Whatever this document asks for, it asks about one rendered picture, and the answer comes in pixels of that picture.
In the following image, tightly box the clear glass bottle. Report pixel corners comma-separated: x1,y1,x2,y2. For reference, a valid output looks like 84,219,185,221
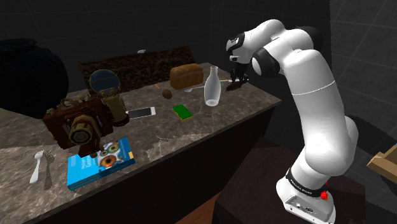
204,66,222,107

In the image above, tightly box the brown bread loaf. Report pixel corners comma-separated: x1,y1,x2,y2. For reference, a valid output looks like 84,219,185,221
169,63,204,91

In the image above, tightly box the green and yellow sponge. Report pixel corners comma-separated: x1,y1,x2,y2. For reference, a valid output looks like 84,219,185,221
172,104,193,122

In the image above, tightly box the brown rough slab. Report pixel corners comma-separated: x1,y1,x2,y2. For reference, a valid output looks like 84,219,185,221
77,45,196,94

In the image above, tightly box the white smartphone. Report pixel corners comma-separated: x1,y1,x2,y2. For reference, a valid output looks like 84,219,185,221
126,106,157,120

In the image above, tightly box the dark robot stand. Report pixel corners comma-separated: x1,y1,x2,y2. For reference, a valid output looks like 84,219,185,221
212,136,366,224

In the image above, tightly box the cardboard box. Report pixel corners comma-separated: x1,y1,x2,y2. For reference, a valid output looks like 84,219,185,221
366,143,397,185

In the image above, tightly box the blue book with eye pictures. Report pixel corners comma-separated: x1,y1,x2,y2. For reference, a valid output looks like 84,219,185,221
67,136,136,192

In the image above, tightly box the large dark round pot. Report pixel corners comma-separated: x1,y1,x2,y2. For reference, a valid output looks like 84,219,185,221
0,38,69,120

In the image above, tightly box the grey metal fork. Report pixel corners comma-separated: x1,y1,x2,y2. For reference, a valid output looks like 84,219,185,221
43,150,55,191

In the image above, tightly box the brown vintage camera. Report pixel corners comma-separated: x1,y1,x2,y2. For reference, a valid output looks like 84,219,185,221
42,69,130,158

